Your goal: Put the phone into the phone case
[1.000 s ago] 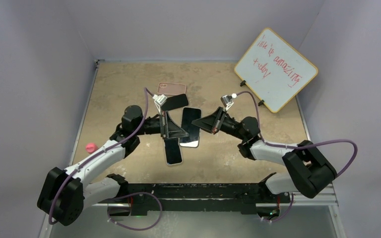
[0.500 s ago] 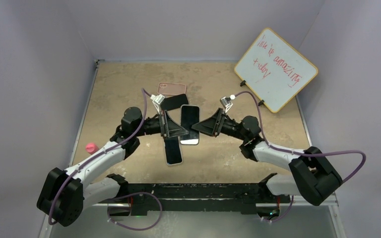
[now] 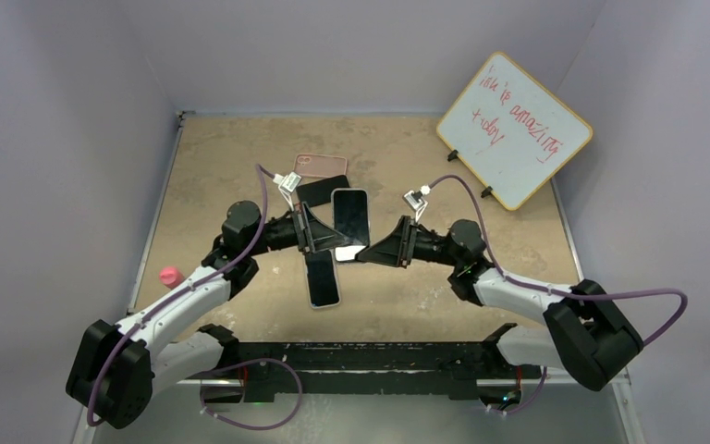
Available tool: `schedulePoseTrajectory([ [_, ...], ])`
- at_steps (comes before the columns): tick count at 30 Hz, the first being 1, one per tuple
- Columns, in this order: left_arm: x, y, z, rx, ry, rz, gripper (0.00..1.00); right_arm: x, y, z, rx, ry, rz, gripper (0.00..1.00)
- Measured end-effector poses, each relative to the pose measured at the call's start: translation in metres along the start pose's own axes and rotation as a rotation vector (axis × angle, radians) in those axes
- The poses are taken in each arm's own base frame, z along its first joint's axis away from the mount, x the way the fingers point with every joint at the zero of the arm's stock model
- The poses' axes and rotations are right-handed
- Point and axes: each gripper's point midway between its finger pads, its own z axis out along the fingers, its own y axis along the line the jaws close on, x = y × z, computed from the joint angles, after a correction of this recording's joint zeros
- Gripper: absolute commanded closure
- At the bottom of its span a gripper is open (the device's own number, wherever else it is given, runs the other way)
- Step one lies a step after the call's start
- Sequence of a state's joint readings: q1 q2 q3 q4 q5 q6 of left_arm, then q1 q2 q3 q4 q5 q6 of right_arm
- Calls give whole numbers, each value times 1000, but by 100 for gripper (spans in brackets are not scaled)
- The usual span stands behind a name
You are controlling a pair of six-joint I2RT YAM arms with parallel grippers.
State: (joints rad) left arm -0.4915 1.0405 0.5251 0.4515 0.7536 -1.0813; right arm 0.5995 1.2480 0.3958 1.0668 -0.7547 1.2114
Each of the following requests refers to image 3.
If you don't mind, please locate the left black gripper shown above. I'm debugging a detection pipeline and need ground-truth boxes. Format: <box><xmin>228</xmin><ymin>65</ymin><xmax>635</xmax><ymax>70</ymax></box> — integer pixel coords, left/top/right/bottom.
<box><xmin>247</xmin><ymin>203</ymin><xmax>349</xmax><ymax>258</ymax></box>

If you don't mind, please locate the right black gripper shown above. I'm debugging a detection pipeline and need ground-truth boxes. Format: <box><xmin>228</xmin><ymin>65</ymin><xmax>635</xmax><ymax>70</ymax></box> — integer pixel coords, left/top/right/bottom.
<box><xmin>359</xmin><ymin>216</ymin><xmax>461</xmax><ymax>269</ymax></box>

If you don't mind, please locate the black phone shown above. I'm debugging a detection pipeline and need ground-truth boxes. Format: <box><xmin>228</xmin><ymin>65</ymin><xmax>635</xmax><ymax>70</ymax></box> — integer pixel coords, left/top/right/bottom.
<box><xmin>332</xmin><ymin>190</ymin><xmax>371</xmax><ymax>248</ymax></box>
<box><xmin>296</xmin><ymin>175</ymin><xmax>350</xmax><ymax>208</ymax></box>
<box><xmin>304</xmin><ymin>251</ymin><xmax>340</xmax><ymax>308</ymax></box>

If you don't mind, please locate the grey clear phone case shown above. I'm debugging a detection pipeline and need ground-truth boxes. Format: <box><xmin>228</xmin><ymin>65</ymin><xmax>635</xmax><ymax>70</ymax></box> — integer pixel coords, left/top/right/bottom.
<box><xmin>303</xmin><ymin>248</ymin><xmax>343</xmax><ymax>311</ymax></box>

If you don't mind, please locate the pink phone case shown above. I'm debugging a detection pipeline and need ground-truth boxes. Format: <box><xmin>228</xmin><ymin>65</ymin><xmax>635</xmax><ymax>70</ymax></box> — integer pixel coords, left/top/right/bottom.
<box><xmin>293</xmin><ymin>154</ymin><xmax>348</xmax><ymax>179</ymax></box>

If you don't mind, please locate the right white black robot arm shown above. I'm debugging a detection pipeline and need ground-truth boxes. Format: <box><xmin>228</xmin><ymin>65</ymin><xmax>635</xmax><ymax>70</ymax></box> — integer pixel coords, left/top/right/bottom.
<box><xmin>356</xmin><ymin>216</ymin><xmax>644</xmax><ymax>391</ymax></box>

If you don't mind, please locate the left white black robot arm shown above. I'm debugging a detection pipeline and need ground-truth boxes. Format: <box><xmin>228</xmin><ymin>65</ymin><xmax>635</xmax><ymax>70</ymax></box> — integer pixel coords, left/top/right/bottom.
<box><xmin>66</xmin><ymin>201</ymin><xmax>355</xmax><ymax>429</ymax></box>

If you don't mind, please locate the pink bottle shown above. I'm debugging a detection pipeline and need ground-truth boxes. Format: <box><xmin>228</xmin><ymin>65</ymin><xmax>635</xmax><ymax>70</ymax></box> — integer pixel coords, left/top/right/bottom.
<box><xmin>159</xmin><ymin>266</ymin><xmax>186</xmax><ymax>290</ymax></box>

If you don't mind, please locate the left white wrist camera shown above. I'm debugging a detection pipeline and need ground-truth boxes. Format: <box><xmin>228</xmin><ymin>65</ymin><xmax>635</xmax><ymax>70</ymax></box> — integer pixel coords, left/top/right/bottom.
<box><xmin>273</xmin><ymin>171</ymin><xmax>302</xmax><ymax>211</ymax></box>

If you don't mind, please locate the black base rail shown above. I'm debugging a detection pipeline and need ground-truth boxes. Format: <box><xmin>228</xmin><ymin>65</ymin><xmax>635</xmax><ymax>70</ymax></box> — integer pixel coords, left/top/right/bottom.
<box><xmin>206</xmin><ymin>339</ymin><xmax>541</xmax><ymax>404</ymax></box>

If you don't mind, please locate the white board yellow frame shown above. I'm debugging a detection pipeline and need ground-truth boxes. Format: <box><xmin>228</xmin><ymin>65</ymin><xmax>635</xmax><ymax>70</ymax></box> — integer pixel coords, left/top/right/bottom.
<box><xmin>436</xmin><ymin>52</ymin><xmax>594</xmax><ymax>211</ymax></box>

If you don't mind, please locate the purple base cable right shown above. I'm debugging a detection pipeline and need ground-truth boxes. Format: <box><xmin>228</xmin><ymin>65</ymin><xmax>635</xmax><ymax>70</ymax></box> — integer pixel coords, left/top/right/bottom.
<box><xmin>484</xmin><ymin>367</ymin><xmax>549</xmax><ymax>419</ymax></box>

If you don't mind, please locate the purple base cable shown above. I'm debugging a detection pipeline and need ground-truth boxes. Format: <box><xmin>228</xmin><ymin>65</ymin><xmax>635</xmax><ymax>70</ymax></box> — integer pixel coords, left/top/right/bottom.
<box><xmin>484</xmin><ymin>367</ymin><xmax>549</xmax><ymax>419</ymax></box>
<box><xmin>199</xmin><ymin>357</ymin><xmax>304</xmax><ymax>433</ymax></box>

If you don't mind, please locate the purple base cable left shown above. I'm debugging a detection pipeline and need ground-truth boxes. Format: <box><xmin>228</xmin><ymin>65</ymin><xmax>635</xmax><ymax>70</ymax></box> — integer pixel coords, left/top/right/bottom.
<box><xmin>199</xmin><ymin>357</ymin><xmax>304</xmax><ymax>433</ymax></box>

